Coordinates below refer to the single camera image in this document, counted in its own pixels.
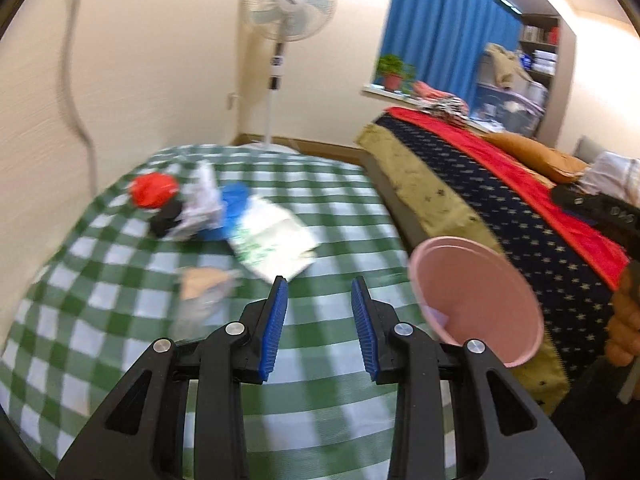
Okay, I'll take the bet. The beige jacket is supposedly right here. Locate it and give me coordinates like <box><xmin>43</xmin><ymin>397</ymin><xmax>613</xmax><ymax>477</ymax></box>
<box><xmin>485</xmin><ymin>42</ymin><xmax>533</xmax><ymax>89</ymax></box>

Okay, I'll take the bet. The clear plastic wrapper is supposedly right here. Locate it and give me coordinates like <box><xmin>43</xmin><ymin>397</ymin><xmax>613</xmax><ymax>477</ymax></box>
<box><xmin>170</xmin><ymin>266</ymin><xmax>240</xmax><ymax>341</ymax></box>

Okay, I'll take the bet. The person's right hand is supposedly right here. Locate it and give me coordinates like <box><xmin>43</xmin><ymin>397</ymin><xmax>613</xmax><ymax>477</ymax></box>
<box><xmin>605</xmin><ymin>270</ymin><xmax>640</xmax><ymax>367</ymax></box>

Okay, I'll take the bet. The grey white paper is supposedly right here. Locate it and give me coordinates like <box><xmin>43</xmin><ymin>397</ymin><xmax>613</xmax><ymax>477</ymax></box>
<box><xmin>169</xmin><ymin>162</ymin><xmax>226</xmax><ymax>240</ymax></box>

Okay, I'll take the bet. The orange pillow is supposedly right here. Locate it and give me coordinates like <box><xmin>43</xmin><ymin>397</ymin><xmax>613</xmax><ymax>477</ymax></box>
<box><xmin>484</xmin><ymin>132</ymin><xmax>589</xmax><ymax>184</ymax></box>

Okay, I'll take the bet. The grey wall cable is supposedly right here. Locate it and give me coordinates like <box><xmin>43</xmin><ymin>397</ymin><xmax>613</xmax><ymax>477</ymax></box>
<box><xmin>60</xmin><ymin>0</ymin><xmax>99</xmax><ymax>196</ymax></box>

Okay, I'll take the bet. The white green printed bag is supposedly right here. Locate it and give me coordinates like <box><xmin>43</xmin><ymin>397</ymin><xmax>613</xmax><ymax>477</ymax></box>
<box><xmin>229</xmin><ymin>194</ymin><xmax>320</xmax><ymax>283</ymax></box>

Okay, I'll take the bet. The clear plastic storage box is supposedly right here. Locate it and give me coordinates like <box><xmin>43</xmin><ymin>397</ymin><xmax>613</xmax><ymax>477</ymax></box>
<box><xmin>470</xmin><ymin>84</ymin><xmax>544</xmax><ymax>138</ymax></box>

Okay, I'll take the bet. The pink folded clothing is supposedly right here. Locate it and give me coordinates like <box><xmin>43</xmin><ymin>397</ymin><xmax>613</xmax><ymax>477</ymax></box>
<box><xmin>412</xmin><ymin>80</ymin><xmax>454</xmax><ymax>101</ymax></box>

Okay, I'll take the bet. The zebra striped clothing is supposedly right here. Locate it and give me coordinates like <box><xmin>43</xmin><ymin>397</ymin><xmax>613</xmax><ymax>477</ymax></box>
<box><xmin>423</xmin><ymin>96</ymin><xmax>469</xmax><ymax>125</ymax></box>

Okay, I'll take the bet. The plaid grey pillow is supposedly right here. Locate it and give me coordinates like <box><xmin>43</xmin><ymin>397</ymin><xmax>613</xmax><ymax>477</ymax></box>
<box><xmin>578</xmin><ymin>152</ymin><xmax>640</xmax><ymax>207</ymax></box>

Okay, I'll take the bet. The pink plastic trash bin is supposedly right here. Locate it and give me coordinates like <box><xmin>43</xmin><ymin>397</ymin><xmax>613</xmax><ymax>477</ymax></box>
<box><xmin>408</xmin><ymin>236</ymin><xmax>544</xmax><ymax>367</ymax></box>

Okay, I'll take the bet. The white standing fan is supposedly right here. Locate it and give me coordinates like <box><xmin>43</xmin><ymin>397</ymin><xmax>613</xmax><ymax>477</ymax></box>
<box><xmin>242</xmin><ymin>0</ymin><xmax>337</xmax><ymax>154</ymax></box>

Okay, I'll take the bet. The red star-pattern bed blanket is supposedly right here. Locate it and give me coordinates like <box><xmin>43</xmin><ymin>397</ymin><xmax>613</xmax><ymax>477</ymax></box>
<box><xmin>356</xmin><ymin>107</ymin><xmax>627</xmax><ymax>413</ymax></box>

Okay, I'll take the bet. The white wall socket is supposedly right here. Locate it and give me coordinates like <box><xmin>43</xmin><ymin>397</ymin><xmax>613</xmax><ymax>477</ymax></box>
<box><xmin>227</xmin><ymin>92</ymin><xmax>238</xmax><ymax>110</ymax></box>

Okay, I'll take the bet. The blue window curtain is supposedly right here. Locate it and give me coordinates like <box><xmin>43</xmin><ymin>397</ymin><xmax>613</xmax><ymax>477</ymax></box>
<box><xmin>380</xmin><ymin>0</ymin><xmax>521</xmax><ymax>105</ymax></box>

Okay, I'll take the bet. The potted green plant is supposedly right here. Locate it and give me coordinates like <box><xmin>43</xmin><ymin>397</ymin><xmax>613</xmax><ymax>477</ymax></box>
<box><xmin>375</xmin><ymin>54</ymin><xmax>416</xmax><ymax>92</ymax></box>

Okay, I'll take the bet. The blue plastic bag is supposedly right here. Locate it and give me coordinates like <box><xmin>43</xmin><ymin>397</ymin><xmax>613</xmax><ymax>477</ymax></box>
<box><xmin>196</xmin><ymin>182</ymin><xmax>250</xmax><ymax>242</ymax></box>

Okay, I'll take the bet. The wooden bookshelf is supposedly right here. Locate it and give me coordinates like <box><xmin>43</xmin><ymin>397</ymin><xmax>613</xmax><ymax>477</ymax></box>
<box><xmin>518</xmin><ymin>14</ymin><xmax>576</xmax><ymax>148</ymax></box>

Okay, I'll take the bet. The black small object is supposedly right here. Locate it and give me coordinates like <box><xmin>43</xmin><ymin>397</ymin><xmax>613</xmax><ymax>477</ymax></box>
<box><xmin>149</xmin><ymin>197</ymin><xmax>183</xmax><ymax>238</ymax></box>

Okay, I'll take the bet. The green white checkered tablecloth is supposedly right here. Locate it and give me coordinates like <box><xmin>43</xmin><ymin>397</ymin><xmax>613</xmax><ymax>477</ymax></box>
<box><xmin>1</xmin><ymin>145</ymin><xmax>421</xmax><ymax>479</ymax></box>

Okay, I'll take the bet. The red plastic bag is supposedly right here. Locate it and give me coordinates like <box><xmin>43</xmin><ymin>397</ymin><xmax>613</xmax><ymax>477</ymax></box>
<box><xmin>129</xmin><ymin>172</ymin><xmax>179</xmax><ymax>209</ymax></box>

